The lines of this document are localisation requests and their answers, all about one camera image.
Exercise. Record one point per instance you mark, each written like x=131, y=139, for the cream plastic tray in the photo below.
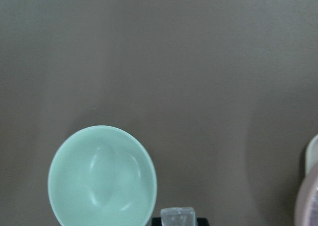
x=311, y=154

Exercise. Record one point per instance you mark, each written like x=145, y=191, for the clear ice cube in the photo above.
x=178, y=216

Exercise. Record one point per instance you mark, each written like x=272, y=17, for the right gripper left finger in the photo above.
x=156, y=221

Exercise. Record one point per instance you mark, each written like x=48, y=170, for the pink bowl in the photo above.
x=306, y=208

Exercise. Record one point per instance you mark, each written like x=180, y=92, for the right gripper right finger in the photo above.
x=201, y=222

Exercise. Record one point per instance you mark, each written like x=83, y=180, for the mint green bowl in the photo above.
x=102, y=176

